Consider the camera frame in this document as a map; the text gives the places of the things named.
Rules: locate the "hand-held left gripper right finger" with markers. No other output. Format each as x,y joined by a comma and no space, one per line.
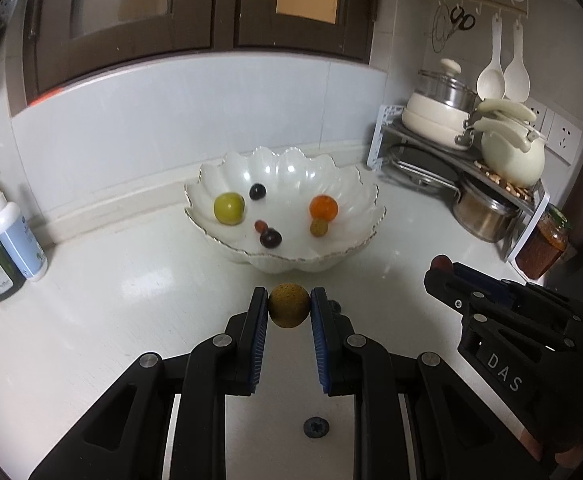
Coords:
321,355

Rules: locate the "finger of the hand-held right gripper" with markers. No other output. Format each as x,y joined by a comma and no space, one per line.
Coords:
446,285
481,280

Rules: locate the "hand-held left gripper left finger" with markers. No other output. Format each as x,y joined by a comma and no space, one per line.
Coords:
257,355

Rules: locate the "dark red grape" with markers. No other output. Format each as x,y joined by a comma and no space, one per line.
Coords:
440,261

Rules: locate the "tan round fruit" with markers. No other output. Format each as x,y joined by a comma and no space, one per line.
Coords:
289,305

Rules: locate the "dark purple wrinkled fruit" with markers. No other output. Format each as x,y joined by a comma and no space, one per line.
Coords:
270,239

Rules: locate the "white scalloped bowl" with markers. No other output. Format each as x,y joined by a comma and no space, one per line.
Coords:
281,240

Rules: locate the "yellow cherry tomato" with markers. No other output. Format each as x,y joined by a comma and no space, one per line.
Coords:
319,228

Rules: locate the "red cherry tomato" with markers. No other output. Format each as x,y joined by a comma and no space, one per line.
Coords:
260,225

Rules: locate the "person's right hand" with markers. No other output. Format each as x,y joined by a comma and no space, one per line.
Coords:
569,457

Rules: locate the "stainless steel pot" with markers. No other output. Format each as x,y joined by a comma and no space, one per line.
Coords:
481,215

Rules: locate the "glass jar of sauce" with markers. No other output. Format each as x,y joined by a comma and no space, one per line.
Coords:
541,250

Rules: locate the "blueberry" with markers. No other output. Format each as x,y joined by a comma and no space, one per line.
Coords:
316,427

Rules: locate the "glass pan lid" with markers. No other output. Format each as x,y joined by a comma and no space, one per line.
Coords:
421,167

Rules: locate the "white kettle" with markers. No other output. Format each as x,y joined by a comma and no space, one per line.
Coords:
511,157

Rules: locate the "orange tangerine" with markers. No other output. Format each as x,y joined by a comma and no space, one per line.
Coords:
323,206

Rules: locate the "yellow-green apple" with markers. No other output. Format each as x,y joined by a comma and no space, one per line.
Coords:
229,207

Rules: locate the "white grey shelf rack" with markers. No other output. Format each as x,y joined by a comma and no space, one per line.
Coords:
411,135

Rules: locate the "white cooking pot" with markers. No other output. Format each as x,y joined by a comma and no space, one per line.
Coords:
431,122

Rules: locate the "dark round grape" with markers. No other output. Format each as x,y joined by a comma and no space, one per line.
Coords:
257,191

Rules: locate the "steel pot with glass lid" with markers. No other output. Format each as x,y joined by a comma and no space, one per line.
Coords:
446,90

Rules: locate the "white ladle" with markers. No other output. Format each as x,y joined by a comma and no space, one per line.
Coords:
489,82

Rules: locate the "white rice paddle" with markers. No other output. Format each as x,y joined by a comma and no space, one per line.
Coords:
516,80

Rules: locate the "black scissors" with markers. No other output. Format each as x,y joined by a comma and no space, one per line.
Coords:
463,19

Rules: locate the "white pump bottle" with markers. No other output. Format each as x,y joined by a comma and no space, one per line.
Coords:
19,245

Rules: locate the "brown wooden window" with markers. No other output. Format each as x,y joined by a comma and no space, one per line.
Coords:
206,5

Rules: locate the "white wall outlet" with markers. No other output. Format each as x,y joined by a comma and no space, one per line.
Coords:
540,112
566,135

